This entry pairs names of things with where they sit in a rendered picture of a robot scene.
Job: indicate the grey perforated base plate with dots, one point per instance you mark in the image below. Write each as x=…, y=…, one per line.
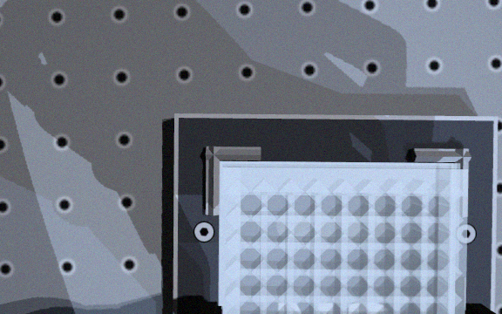
x=89, y=89

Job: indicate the white well plate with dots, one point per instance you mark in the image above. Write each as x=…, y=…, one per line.
x=261, y=263

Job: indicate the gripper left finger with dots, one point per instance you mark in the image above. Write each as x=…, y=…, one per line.
x=210, y=308

